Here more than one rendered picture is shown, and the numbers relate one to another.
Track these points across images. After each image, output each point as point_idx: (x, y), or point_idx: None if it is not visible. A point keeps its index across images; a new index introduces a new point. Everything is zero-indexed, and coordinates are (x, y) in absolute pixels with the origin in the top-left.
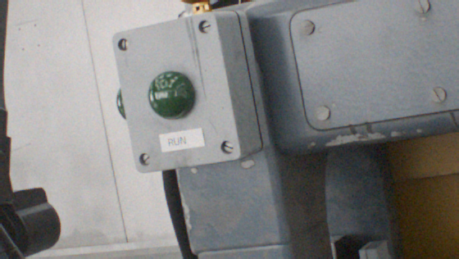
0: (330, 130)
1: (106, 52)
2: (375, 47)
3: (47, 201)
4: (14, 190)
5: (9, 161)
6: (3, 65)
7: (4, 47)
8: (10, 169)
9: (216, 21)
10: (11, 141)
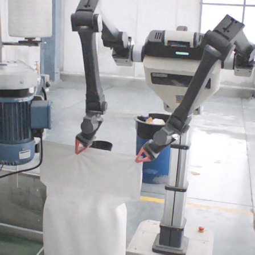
0: None
1: None
2: None
3: (83, 120)
4: (91, 116)
5: (86, 105)
6: (86, 83)
7: (85, 79)
8: (86, 106)
9: None
10: (85, 101)
